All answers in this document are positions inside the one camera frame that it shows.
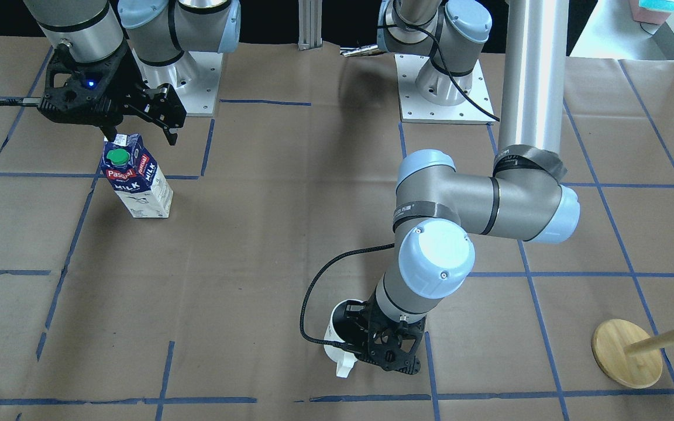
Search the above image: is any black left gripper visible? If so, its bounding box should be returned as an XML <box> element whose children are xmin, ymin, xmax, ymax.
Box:
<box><xmin>357</xmin><ymin>304</ymin><xmax>426</xmax><ymax>375</ymax></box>

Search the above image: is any wooden mug tree stand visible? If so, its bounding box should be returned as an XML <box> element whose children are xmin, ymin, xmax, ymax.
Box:
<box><xmin>591</xmin><ymin>318</ymin><xmax>674</xmax><ymax>389</ymax></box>

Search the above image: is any blue white Pascual milk carton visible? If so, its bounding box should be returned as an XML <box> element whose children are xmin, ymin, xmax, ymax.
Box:
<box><xmin>101</xmin><ymin>133</ymin><xmax>173</xmax><ymax>218</ymax></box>

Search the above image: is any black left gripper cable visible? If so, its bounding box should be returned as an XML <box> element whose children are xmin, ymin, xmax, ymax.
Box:
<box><xmin>300</xmin><ymin>243</ymin><xmax>396</xmax><ymax>351</ymax></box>

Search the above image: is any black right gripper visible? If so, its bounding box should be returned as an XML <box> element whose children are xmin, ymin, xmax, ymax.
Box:
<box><xmin>37</xmin><ymin>44</ymin><xmax>187</xmax><ymax>146</ymax></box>

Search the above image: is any white ceramic mug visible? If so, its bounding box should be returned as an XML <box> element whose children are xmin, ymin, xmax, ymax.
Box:
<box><xmin>323</xmin><ymin>299</ymin><xmax>370</xmax><ymax>378</ymax></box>

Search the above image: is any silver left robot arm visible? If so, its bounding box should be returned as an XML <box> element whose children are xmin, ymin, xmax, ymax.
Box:
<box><xmin>320</xmin><ymin>1</ymin><xmax>580</xmax><ymax>377</ymax></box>

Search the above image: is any aluminium frame post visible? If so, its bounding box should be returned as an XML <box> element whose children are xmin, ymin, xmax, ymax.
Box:
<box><xmin>297</xmin><ymin>0</ymin><xmax>323</xmax><ymax>51</ymax></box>

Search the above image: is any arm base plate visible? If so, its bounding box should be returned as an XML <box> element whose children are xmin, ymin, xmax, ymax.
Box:
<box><xmin>138</xmin><ymin>51</ymin><xmax>225</xmax><ymax>118</ymax></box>
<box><xmin>395</xmin><ymin>55</ymin><xmax>495</xmax><ymax>125</ymax></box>

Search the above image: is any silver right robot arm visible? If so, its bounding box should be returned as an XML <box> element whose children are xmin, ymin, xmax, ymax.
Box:
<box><xmin>22</xmin><ymin>1</ymin><xmax>241</xmax><ymax>146</ymax></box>

